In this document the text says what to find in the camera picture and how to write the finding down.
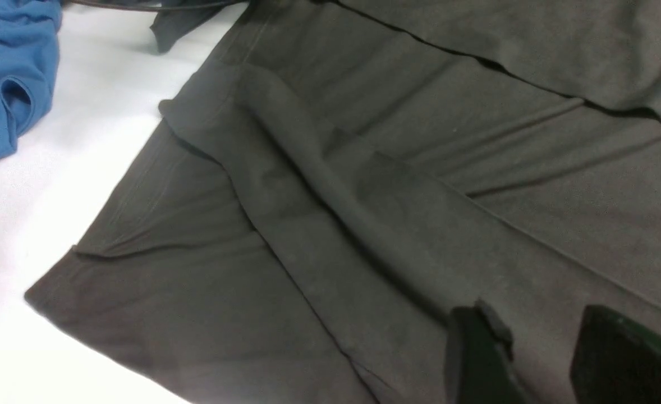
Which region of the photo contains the blue crumpled shirt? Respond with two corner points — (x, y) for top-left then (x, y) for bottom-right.
(0, 1), (62, 159)

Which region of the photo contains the dark gray long-sleeved shirt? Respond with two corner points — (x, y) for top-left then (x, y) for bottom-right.
(25, 1), (661, 403)

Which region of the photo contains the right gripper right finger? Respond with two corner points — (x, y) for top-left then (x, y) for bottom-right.
(570, 305), (661, 403)

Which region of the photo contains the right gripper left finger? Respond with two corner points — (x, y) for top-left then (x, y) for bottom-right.
(444, 300), (531, 403)

